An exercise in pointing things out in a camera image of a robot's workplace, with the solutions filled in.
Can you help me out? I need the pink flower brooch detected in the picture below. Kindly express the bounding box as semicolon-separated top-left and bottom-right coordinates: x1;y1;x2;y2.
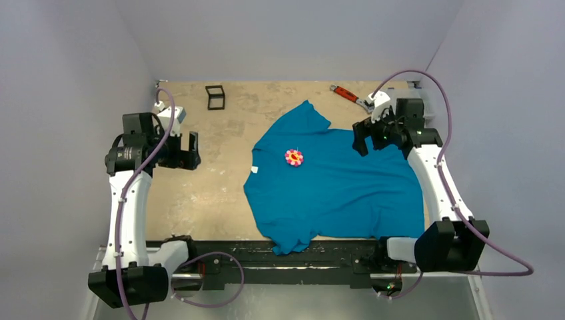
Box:
284;149;304;167

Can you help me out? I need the blue t-shirt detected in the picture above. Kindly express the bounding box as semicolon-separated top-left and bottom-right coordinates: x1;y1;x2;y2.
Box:
243;101;425;255

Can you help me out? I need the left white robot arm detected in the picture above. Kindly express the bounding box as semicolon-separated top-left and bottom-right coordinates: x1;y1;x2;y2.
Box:
88;107;201;309

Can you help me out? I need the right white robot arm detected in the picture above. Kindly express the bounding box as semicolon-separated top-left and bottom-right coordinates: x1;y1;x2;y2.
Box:
352;92;490;273

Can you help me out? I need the clear plastic organizer box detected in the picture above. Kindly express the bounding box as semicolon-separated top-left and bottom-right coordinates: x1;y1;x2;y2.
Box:
388;87;438;121

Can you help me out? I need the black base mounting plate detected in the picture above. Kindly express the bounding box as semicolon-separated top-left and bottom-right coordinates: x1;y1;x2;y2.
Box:
172;239;417;295

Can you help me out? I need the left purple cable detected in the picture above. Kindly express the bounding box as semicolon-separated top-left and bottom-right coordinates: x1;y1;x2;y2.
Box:
113;87;245;320

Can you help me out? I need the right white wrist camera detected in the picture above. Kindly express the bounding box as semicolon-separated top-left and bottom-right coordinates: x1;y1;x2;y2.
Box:
368;91;391;123

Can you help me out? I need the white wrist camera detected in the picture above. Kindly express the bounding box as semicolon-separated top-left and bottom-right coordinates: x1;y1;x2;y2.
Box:
154;101;187;137
368;91;391;123

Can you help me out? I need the red handled adjustable wrench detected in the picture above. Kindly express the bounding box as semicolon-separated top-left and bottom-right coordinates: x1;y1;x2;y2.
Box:
330;84;374;113

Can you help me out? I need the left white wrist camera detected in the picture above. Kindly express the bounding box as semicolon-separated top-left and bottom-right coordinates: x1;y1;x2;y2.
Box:
154;101;187;137

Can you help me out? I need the black wire frame stand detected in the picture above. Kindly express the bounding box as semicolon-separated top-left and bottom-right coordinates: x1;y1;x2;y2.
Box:
205;85;226;111

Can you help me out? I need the aluminium rail frame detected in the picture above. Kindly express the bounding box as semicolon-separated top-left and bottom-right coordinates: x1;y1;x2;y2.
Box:
93;247;466;280

